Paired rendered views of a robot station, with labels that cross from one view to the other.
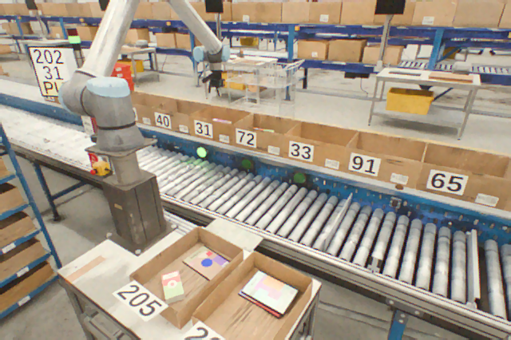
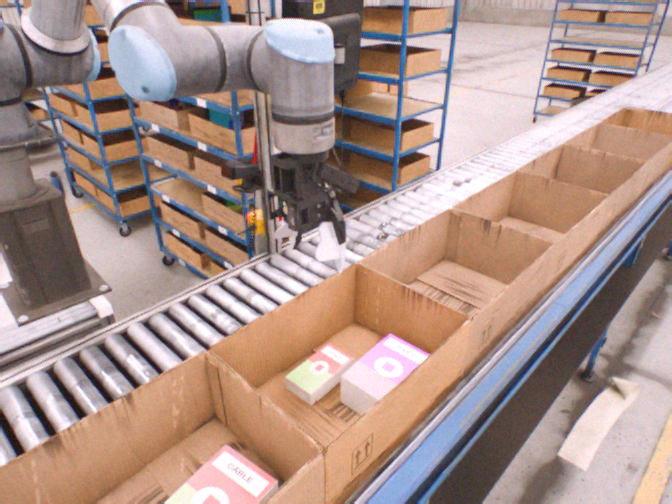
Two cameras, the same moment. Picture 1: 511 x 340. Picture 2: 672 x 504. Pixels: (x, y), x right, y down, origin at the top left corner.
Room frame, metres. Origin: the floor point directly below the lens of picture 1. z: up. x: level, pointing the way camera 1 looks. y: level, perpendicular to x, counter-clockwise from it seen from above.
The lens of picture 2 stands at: (2.39, -0.41, 1.61)
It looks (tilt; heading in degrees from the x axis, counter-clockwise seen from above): 31 degrees down; 103
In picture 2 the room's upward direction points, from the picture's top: straight up
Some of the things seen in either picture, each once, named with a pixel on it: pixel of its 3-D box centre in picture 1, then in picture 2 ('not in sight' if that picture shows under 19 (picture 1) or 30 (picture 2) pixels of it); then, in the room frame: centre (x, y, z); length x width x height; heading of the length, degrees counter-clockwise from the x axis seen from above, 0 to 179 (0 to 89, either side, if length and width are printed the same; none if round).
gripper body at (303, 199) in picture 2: (216, 78); (302, 186); (2.18, 0.24, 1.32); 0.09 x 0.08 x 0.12; 59
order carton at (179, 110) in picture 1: (183, 116); (454, 282); (2.45, 0.57, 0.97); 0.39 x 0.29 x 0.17; 59
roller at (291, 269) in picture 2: (144, 164); (323, 288); (2.06, 0.80, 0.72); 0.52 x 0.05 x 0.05; 149
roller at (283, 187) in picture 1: (267, 203); not in sight; (1.53, -0.09, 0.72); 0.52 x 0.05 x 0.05; 149
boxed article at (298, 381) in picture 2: not in sight; (320, 373); (2.20, 0.27, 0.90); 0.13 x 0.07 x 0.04; 62
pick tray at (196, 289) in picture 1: (190, 270); not in sight; (0.94, 0.27, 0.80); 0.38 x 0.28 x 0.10; 143
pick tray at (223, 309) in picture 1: (255, 305); not in sight; (0.77, -0.01, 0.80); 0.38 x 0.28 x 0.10; 145
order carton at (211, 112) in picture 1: (222, 124); (344, 367); (2.25, 0.23, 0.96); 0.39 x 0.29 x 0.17; 59
